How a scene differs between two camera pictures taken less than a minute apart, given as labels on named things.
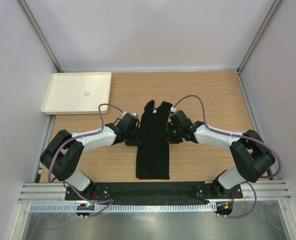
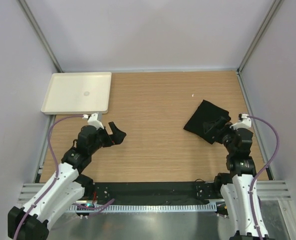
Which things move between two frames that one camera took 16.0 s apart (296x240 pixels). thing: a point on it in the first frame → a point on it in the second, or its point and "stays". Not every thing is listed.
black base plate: (154, 192) stays
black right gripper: (170, 139) → (233, 130)
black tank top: (152, 151) → (207, 122)
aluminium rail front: (273, 191) stays
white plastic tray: (78, 93) stays
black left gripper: (136, 142) → (116, 138)
